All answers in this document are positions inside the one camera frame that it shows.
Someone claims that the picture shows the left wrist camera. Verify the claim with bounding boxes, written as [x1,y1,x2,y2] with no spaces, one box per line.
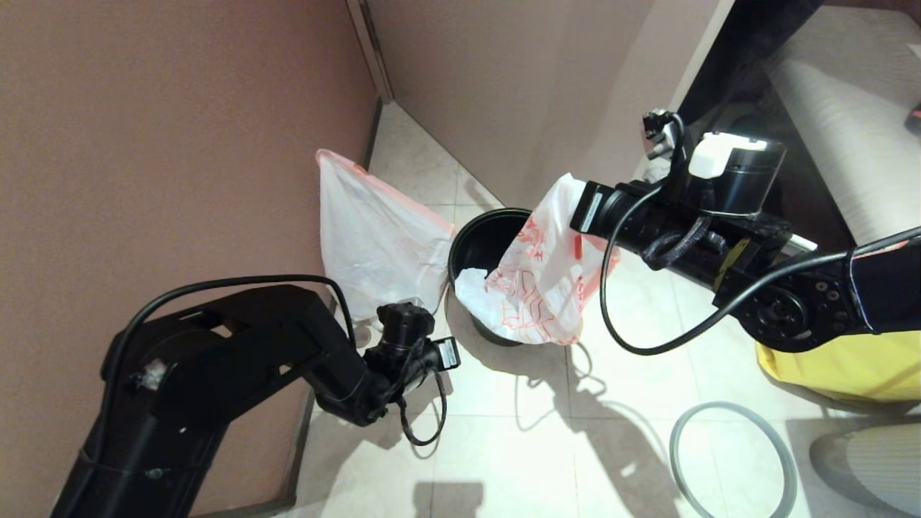
[434,336,462,372]

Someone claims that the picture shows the white red-printed plastic bag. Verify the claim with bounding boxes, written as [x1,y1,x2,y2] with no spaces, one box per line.
[455,173,621,346]

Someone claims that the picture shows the grey bin rim ring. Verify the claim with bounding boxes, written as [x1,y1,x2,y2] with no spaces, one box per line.
[669,403,798,518]

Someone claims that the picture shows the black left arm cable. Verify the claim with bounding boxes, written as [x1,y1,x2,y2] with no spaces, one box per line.
[97,275,357,432]

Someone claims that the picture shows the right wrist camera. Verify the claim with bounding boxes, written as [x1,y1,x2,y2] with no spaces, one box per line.
[643,108,684,160]

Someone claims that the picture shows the yellow fabric bag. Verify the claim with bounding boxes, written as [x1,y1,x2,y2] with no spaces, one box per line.
[756,335,921,404]

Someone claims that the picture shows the thin black left wrist cable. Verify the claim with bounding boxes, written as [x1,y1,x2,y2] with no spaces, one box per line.
[398,367,448,447]

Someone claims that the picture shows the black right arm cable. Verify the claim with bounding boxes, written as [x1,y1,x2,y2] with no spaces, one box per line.
[599,180,921,357]

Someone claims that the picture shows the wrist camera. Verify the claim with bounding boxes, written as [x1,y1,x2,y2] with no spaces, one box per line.
[434,336,462,372]
[643,108,684,160]

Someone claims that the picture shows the black round trash bin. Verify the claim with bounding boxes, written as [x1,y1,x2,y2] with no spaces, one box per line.
[448,208,533,347]

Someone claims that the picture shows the white garbage bag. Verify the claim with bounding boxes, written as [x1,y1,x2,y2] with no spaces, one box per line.
[317,149,456,322]

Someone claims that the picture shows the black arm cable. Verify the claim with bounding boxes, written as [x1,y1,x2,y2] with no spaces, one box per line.
[97,275,357,432]
[599,180,921,357]

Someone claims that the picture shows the grey door frame post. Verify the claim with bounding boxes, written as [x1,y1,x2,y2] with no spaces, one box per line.
[345,0,395,105]

